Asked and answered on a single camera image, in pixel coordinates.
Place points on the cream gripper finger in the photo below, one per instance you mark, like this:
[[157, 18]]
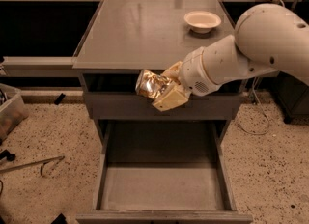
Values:
[[173, 71], [173, 97]]

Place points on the crushed orange can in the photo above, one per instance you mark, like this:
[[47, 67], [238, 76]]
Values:
[[151, 85]]

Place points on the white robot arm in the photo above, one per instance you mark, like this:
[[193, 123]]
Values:
[[267, 38]]

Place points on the grey drawer cabinet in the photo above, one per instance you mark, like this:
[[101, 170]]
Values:
[[130, 35]]

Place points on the open grey middle drawer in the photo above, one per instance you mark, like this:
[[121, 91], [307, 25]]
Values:
[[162, 172]]

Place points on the white bowl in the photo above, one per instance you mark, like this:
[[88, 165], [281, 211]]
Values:
[[202, 22]]

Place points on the small black block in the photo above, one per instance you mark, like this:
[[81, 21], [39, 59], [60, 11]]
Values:
[[59, 99]]

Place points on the metal rod on floor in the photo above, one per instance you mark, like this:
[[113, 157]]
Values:
[[30, 164]]

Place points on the clear plastic bin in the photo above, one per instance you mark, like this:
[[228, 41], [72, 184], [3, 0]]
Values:
[[12, 109]]

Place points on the black object on floor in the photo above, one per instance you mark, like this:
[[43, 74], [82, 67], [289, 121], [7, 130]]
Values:
[[6, 154]]

